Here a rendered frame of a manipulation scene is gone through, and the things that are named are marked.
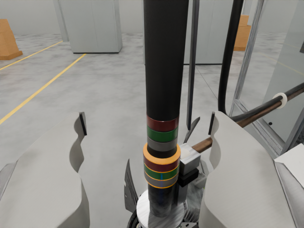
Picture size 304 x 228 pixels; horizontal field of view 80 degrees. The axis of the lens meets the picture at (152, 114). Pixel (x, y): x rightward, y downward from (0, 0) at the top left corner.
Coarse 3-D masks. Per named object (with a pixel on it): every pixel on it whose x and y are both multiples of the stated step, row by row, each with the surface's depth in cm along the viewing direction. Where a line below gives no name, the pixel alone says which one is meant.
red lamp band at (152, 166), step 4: (180, 152) 21; (144, 156) 20; (144, 160) 21; (148, 160) 20; (176, 160) 20; (148, 164) 20; (152, 164) 20; (156, 164) 19; (160, 164) 19; (164, 164) 19; (168, 164) 19; (172, 164) 20; (176, 164) 20; (152, 168) 20; (156, 168) 20; (160, 168) 20; (164, 168) 20; (168, 168) 20; (172, 168) 20
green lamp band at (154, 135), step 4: (148, 128) 18; (176, 128) 18; (148, 132) 19; (152, 132) 18; (156, 132) 18; (160, 132) 18; (168, 132) 18; (172, 132) 18; (176, 132) 18; (152, 136) 18; (156, 136) 18; (160, 136) 18; (164, 136) 18; (168, 136) 18; (172, 136) 18; (176, 136) 19; (156, 140) 18; (160, 140) 18; (164, 140) 18; (168, 140) 18
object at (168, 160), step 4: (144, 148) 21; (144, 152) 20; (176, 152) 20; (148, 156) 20; (152, 156) 20; (172, 156) 20; (176, 156) 20; (152, 160) 19; (156, 160) 19; (160, 160) 19; (164, 160) 19; (168, 160) 19; (172, 160) 19; (160, 172) 20; (164, 172) 20; (144, 176) 23; (176, 180) 22
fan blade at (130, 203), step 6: (126, 168) 81; (126, 174) 79; (126, 180) 78; (132, 180) 68; (126, 186) 78; (132, 186) 67; (126, 192) 78; (132, 192) 68; (132, 198) 69; (126, 204) 80; (132, 204) 72; (132, 210) 74
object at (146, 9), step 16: (144, 0) 13; (160, 0) 12; (176, 0) 12; (144, 16) 13; (160, 16) 12; (176, 16) 13; (144, 32) 14; (160, 32) 13; (176, 32) 13; (160, 48) 14; (176, 48) 14; (160, 64) 14; (176, 64) 14; (160, 80) 15; (176, 80) 15; (160, 96) 16; (176, 96) 16; (160, 112) 16; (176, 112) 17
